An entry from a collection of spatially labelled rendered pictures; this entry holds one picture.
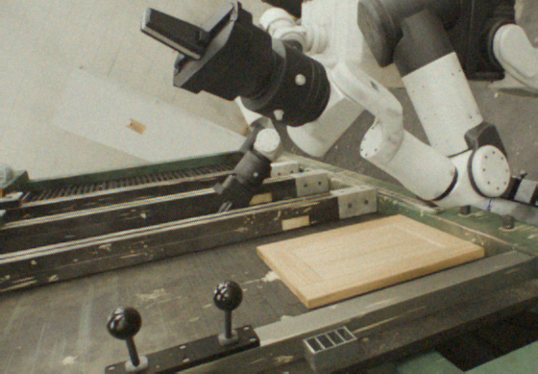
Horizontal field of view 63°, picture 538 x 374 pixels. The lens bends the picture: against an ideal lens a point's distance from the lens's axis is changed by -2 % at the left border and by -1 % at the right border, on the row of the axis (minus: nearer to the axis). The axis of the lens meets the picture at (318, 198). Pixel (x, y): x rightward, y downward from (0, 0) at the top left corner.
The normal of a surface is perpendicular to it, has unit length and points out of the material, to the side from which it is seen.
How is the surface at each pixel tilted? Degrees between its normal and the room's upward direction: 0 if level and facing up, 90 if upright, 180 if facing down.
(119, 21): 90
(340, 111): 106
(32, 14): 90
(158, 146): 90
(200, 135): 90
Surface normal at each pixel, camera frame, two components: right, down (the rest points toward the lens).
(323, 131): 0.35, 0.74
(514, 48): 0.41, 0.20
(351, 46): -0.40, 0.17
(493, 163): 0.52, -0.12
